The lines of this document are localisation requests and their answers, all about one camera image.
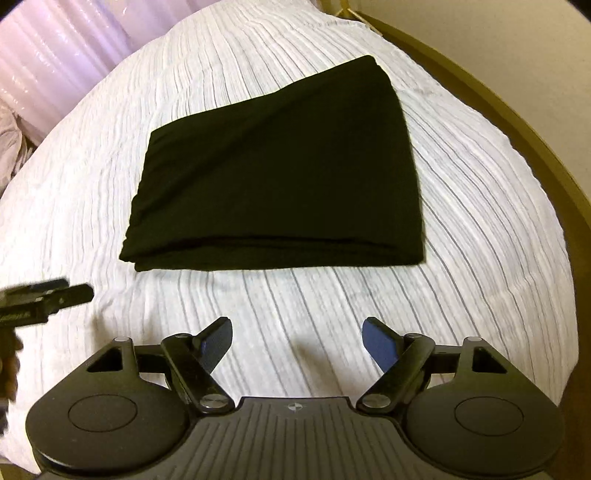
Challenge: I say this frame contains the black pants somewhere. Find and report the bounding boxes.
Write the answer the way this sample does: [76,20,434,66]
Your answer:
[119,56,425,271]

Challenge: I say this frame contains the person left hand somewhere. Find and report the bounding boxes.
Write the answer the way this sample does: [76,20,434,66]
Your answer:
[1,329,23,401]

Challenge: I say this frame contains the white striped duvet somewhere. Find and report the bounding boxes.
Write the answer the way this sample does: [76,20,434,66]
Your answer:
[0,0,579,476]

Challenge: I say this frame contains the pink pillow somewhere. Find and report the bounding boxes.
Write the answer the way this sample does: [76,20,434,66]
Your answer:
[0,101,34,196]

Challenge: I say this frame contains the pink curtain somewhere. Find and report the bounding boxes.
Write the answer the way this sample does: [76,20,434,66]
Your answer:
[1,0,212,145]

